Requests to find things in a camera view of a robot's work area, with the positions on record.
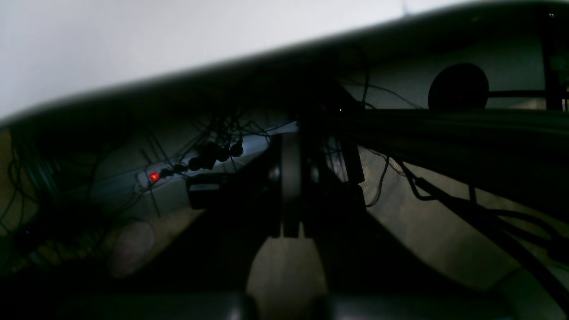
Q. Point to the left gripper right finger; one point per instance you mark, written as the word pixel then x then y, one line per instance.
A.
pixel 370 274

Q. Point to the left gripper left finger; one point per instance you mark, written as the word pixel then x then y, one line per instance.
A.
pixel 206 268

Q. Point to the white power strip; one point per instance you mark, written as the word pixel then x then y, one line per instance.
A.
pixel 210 158

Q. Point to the black round stand base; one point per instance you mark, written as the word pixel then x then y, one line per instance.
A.
pixel 459 87

